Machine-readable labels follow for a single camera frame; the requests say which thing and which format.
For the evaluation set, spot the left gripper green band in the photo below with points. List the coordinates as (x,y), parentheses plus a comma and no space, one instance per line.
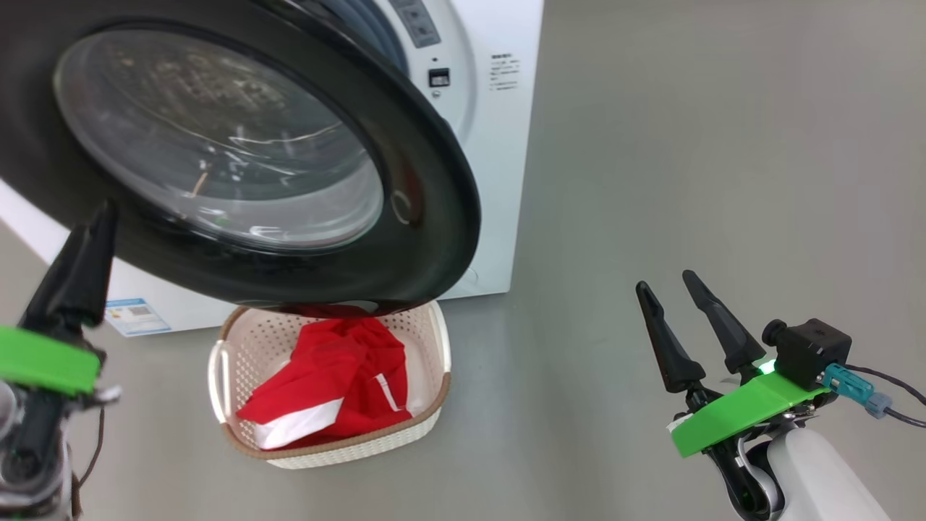
(43,362)

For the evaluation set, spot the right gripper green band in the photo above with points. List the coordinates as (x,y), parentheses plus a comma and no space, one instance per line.
(738,412)

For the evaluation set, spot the red and white garment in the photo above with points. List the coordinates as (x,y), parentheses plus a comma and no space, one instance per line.
(333,376)

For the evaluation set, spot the black-rimmed glass washer door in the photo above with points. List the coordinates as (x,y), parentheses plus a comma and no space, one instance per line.
(419,217)

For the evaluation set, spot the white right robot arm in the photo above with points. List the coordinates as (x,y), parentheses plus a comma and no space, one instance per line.
(817,477)

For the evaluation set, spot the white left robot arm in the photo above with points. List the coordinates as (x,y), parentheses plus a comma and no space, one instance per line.
(36,512)

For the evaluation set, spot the cream laundry basket brown rim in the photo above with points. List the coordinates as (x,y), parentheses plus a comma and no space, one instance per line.
(253,347)

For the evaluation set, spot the white front-load washing machine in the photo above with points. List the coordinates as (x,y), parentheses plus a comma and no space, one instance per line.
(499,181)

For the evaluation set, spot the black door latch socket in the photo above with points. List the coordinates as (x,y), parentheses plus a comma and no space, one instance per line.
(439,77)

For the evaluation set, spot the blue energy label sticker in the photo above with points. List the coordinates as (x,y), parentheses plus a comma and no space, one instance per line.
(137,317)

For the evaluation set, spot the grey warning label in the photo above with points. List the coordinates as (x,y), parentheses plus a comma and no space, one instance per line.
(416,22)

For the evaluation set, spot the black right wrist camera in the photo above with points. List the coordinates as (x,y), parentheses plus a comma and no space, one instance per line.
(810,351)

